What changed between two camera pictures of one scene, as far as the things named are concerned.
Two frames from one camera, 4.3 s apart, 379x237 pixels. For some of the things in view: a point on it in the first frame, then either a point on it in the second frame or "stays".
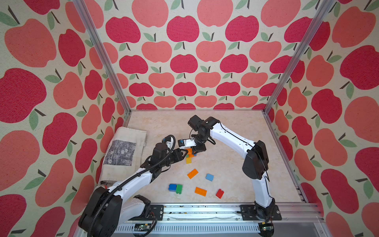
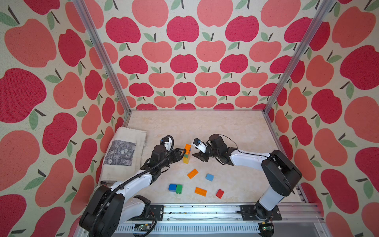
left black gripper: x=178 y=153 stays
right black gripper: x=196 y=149 to x=201 y=156
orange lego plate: x=193 y=174 stays
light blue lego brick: x=209 y=177 stays
